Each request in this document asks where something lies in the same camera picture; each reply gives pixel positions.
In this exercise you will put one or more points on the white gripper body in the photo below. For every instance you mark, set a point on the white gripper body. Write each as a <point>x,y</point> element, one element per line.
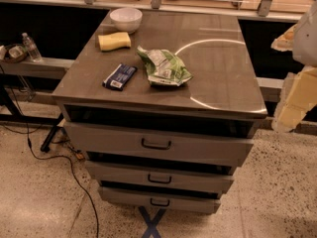
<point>307,44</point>

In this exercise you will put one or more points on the blue snack packet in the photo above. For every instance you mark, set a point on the blue snack packet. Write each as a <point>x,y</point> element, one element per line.
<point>119,77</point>

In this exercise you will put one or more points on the grey drawer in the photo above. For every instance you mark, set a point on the grey drawer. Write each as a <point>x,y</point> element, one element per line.
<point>161,145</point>
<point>159,177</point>
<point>142,198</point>

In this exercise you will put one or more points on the grey top drawer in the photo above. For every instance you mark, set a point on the grey top drawer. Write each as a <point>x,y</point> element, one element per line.
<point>161,145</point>

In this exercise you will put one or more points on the yellow sponge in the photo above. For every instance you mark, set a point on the yellow sponge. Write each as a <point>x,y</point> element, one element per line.
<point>114,41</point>

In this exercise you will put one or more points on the green chip bag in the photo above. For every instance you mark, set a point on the green chip bag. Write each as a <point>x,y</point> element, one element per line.
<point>163,67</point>

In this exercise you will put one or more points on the clear plastic water bottle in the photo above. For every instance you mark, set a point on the clear plastic water bottle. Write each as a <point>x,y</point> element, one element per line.
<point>32,48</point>

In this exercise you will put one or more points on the grey drawer cabinet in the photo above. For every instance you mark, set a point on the grey drawer cabinet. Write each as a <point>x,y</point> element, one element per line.
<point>222,99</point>

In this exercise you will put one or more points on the white bowl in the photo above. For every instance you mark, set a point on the white bowl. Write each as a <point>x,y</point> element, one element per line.
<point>126,19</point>

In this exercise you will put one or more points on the grey bottom drawer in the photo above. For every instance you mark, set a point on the grey bottom drawer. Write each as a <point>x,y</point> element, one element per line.
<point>142,198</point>

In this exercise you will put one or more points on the dark bowl with items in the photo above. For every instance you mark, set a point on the dark bowl with items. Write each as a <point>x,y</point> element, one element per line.
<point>12,53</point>

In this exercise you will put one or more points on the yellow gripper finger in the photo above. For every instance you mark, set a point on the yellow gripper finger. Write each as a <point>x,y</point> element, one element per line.
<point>297,97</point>
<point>284,42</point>

